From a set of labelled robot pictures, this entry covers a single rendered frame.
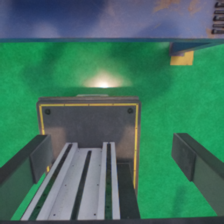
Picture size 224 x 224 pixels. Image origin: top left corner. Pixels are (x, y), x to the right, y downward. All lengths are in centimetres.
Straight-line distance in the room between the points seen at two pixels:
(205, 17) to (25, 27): 74
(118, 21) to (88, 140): 76
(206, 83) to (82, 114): 107
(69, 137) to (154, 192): 110
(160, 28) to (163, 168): 130
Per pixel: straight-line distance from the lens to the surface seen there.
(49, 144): 16
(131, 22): 75
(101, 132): 112
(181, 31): 80
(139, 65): 138
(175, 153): 17
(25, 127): 163
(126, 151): 118
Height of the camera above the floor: 135
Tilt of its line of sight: 75 degrees down
